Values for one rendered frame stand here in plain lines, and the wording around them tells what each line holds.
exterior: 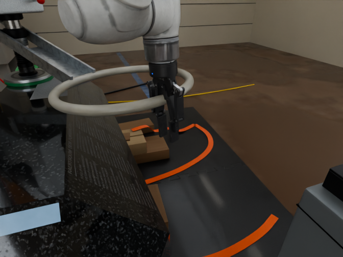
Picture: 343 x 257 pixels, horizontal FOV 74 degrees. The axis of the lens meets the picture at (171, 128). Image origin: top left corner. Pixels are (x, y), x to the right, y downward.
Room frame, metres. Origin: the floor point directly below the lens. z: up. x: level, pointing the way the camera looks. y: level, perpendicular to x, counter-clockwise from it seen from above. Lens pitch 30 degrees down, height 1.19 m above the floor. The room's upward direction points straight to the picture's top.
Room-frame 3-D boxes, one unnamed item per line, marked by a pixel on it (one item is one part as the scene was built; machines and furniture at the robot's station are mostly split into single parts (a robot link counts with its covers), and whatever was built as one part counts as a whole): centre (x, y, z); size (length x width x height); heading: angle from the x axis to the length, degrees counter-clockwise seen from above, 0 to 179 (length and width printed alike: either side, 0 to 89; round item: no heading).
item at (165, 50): (0.61, 0.03, 1.07); 0.09 x 0.09 x 0.06
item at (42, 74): (1.12, 0.71, 0.84); 0.21 x 0.21 x 0.01
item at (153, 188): (0.94, 0.11, 0.07); 0.30 x 0.12 x 0.12; 15
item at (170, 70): (0.61, 0.02, 1.00); 0.08 x 0.07 x 0.09; 42
